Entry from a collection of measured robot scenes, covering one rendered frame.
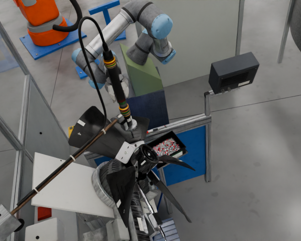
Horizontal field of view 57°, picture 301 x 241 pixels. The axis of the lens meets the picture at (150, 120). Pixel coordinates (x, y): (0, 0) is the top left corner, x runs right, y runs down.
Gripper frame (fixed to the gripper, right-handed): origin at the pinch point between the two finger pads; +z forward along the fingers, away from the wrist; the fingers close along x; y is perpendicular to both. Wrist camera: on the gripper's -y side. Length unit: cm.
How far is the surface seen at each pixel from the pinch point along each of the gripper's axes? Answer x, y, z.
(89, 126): 17.0, 15.8, -4.8
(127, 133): 2.0, 36.9, -13.6
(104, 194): 20.0, 41.1, 15.1
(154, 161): -6.5, 34.1, 11.0
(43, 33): 93, 128, -368
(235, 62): -71, 31, -37
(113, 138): 8.5, 23.4, -0.6
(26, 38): 135, 151, -419
